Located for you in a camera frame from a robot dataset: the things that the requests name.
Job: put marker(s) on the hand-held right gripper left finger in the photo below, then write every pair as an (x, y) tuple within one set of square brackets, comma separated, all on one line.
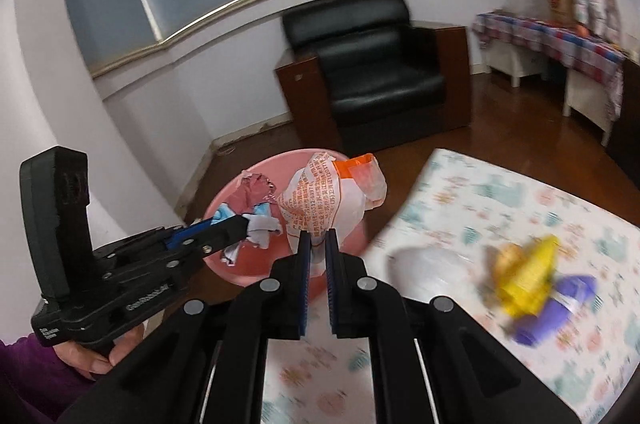
[(303, 284)]

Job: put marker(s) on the person's left hand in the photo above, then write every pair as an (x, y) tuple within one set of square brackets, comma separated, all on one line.
[(85, 359)]

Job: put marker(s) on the white orange printed bag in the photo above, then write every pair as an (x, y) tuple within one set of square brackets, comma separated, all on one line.
[(320, 199)]

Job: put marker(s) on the blue white paper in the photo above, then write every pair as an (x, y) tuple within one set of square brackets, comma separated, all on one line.
[(262, 226)]

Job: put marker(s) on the pink plastic bucket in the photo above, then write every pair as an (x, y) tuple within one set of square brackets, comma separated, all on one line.
[(250, 276)]

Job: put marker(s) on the pink red wrapper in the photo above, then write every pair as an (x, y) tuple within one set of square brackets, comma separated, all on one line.
[(255, 191)]

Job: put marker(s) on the orange fruit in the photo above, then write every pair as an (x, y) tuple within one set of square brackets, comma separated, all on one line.
[(581, 29)]

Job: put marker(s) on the white cabinet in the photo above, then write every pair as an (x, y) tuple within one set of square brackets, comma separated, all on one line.
[(512, 62), (587, 97)]

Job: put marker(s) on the yellow wrapper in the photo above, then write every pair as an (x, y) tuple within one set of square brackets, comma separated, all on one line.
[(530, 279)]

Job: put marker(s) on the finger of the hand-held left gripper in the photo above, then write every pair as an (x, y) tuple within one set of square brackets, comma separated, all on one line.
[(225, 236), (192, 234)]

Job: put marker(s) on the person's left forearm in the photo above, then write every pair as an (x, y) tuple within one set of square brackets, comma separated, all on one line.
[(30, 374)]

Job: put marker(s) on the checked tablecloth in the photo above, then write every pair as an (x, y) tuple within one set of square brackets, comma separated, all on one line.
[(550, 37)]

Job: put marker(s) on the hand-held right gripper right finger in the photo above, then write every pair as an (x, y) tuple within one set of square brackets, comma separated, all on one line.
[(332, 284)]

